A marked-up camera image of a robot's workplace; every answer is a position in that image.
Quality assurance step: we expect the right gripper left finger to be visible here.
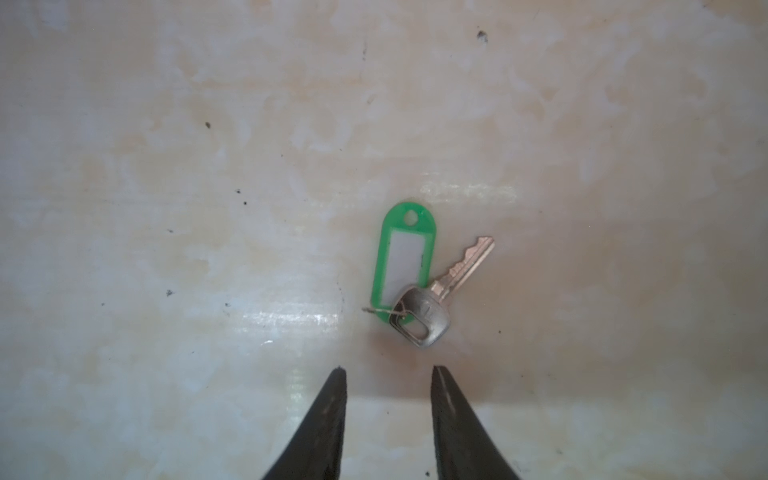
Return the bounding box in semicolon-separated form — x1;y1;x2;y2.
263;367;348;480

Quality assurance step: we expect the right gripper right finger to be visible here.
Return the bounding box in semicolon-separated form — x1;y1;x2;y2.
430;366;520;480

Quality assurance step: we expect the green tag with silver key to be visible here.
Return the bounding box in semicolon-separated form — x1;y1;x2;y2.
363;202;495;348

